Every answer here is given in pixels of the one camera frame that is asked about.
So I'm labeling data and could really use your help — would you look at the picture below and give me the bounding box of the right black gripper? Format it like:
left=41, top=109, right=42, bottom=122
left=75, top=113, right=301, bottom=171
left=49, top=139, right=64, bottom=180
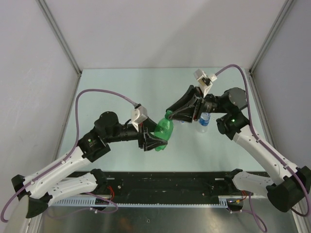
left=166, top=84, right=229, bottom=123

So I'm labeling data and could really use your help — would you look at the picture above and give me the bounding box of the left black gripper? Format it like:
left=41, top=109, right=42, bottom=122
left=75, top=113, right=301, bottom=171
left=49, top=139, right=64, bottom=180
left=105, top=116, right=168, bottom=151

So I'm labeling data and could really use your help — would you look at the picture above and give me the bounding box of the green plastic bottle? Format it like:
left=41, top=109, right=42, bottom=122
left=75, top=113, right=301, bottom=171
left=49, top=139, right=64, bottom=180
left=154, top=110, right=174, bottom=142

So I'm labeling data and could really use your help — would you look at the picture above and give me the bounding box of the blue label bottle white cap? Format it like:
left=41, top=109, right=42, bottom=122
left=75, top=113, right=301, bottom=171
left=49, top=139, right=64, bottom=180
left=197, top=113, right=211, bottom=133

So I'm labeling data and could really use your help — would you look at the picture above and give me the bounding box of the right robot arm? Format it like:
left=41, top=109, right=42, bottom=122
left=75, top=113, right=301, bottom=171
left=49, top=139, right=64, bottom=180
left=167, top=85, right=311, bottom=212

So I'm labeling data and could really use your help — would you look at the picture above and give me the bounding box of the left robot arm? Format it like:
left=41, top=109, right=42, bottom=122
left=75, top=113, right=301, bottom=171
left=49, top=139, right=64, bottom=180
left=11, top=112, right=168, bottom=218

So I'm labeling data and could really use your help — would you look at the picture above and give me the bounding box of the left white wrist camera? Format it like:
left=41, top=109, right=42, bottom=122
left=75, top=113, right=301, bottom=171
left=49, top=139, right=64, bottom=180
left=131, top=104, right=148, bottom=131

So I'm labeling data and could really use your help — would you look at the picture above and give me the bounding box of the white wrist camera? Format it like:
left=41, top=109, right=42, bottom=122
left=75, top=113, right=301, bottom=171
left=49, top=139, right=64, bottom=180
left=131, top=104, right=148, bottom=131
left=194, top=69, right=217, bottom=98

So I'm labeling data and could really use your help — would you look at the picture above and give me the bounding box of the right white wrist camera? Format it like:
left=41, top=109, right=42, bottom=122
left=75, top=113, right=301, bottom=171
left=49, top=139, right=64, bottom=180
left=194, top=69, right=217, bottom=98

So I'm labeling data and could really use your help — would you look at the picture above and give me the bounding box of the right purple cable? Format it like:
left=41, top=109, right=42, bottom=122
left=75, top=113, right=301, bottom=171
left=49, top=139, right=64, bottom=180
left=215, top=64, right=309, bottom=216

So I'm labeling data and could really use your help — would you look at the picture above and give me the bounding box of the purple cable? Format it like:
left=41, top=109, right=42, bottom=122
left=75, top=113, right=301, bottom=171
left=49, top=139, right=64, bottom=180
left=0, top=89, right=140, bottom=223
left=215, top=64, right=309, bottom=216

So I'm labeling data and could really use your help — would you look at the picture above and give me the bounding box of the grey slotted cable duct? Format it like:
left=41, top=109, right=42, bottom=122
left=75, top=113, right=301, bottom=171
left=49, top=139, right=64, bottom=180
left=52, top=196, right=243, bottom=208

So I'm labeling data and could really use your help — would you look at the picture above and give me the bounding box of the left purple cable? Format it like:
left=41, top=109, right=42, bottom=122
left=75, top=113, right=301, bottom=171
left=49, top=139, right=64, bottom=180
left=0, top=89, right=140, bottom=223

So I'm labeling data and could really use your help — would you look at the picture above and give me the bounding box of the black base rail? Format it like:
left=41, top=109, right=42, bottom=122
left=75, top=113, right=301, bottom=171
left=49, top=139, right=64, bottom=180
left=70, top=171, right=255, bottom=205

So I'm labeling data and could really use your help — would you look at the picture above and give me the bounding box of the right aluminium frame post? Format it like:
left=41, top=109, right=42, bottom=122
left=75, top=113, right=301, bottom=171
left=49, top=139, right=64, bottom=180
left=249, top=0, right=296, bottom=73

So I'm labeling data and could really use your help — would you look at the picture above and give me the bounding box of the aluminium frame post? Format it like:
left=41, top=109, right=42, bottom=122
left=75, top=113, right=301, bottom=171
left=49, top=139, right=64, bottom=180
left=249, top=0, right=296, bottom=73
left=36, top=0, right=82, bottom=75

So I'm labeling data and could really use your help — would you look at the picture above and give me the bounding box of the left aluminium frame post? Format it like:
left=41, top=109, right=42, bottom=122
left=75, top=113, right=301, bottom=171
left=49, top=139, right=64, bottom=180
left=36, top=0, right=82, bottom=75

